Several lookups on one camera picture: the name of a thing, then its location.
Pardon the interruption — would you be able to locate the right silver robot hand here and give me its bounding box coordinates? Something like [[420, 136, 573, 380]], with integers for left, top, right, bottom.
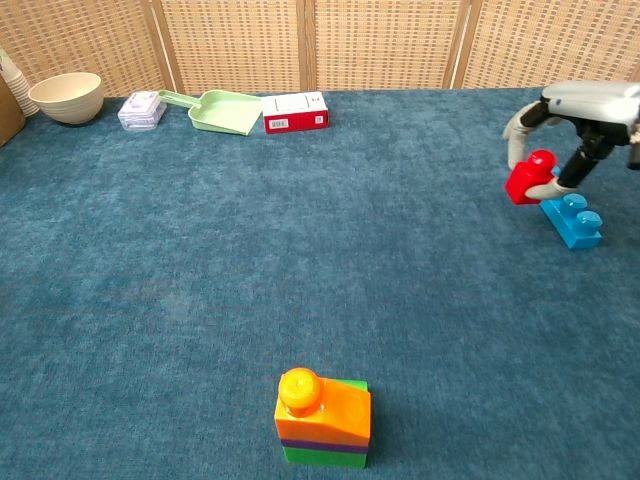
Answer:
[[501, 80, 640, 201]]

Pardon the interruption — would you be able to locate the small red building block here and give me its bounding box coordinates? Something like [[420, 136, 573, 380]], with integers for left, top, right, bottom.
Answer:
[[504, 148, 559, 207]]

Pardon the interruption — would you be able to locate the long blue building block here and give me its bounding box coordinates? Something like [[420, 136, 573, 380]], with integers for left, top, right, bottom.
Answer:
[[539, 167, 604, 251]]

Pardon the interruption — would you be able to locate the wicker folding screen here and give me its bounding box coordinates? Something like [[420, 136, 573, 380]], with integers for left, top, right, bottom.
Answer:
[[0, 0, 640, 99]]

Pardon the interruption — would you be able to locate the red and white carton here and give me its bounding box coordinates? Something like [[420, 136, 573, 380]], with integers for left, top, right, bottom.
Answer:
[[260, 91, 330, 135]]

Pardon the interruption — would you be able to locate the light green plastic dustpan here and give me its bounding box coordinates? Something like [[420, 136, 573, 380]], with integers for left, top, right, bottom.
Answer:
[[157, 89, 264, 137]]

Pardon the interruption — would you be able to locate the orange sloped building block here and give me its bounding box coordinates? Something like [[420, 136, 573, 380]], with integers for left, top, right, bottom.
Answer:
[[273, 367, 373, 446]]

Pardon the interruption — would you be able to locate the thin purple building block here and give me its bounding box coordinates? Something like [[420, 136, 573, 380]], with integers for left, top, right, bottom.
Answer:
[[279, 436, 370, 456]]

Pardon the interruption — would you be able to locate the clear plastic lidded box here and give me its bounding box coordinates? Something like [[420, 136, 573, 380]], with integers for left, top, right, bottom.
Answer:
[[117, 91, 168, 133]]

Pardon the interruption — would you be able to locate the beige ribbed bowl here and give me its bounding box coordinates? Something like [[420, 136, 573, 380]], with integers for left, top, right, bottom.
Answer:
[[28, 72, 106, 126]]

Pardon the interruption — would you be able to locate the stack of paper cups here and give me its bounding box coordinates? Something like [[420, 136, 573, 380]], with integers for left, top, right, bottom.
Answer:
[[0, 47, 40, 118]]

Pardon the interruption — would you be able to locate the brown cardboard box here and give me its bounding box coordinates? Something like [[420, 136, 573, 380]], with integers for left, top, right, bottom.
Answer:
[[0, 77, 27, 148]]

